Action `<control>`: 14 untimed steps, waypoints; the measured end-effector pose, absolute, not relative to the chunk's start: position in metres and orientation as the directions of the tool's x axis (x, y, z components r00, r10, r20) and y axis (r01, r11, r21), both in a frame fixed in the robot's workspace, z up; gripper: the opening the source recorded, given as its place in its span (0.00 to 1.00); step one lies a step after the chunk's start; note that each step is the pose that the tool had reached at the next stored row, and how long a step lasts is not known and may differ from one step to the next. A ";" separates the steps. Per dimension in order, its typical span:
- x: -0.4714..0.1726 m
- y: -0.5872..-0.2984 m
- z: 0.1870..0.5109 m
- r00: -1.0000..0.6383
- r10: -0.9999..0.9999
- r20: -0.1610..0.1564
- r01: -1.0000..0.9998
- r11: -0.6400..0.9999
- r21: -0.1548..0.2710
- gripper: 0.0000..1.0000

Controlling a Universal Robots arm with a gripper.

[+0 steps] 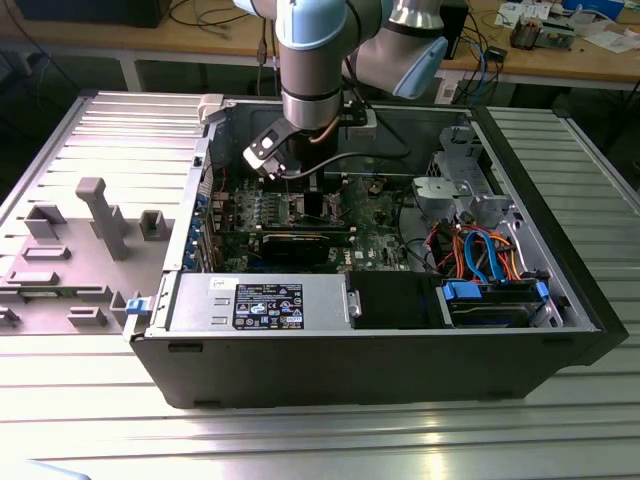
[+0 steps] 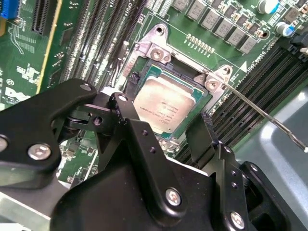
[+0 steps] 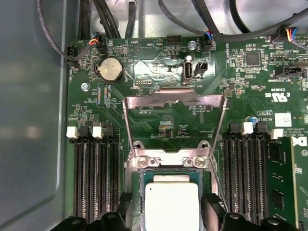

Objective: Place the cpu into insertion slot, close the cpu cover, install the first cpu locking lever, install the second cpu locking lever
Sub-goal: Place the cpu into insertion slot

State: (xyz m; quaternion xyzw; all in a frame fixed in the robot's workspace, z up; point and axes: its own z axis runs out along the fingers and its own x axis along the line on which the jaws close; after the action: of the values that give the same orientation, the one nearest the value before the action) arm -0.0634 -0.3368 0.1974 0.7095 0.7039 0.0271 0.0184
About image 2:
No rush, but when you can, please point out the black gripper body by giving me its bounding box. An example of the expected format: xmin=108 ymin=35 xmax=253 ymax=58
xmin=50 ymin=168 xmax=229 ymax=231

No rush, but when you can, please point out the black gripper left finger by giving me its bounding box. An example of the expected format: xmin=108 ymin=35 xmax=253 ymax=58
xmin=0 ymin=72 xmax=188 ymax=217

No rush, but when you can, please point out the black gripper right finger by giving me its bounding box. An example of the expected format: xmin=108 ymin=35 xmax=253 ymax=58
xmin=186 ymin=112 xmax=293 ymax=231

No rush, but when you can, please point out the silver CPU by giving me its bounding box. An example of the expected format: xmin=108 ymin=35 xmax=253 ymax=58
xmin=131 ymin=68 xmax=214 ymax=135

